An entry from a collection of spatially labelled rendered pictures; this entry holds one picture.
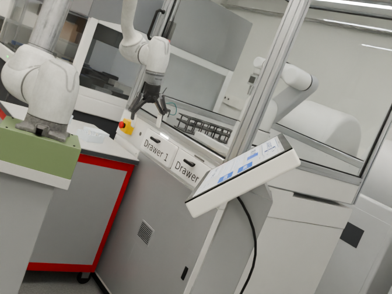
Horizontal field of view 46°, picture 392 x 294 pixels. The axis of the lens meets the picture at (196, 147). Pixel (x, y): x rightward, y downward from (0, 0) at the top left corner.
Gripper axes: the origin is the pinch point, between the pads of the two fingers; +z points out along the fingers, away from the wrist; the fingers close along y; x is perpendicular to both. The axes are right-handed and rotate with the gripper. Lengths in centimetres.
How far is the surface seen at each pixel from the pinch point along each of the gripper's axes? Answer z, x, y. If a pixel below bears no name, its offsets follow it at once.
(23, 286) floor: 90, 14, -44
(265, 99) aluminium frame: -28, -52, 22
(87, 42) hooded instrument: -25, 83, -1
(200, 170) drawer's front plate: 9.6, -34.6, 11.1
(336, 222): 35, -52, 95
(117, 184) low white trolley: 36.9, 14.2, -1.9
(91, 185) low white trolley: 36.5, 14.2, -16.4
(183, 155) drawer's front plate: 8.3, -19.2, 11.3
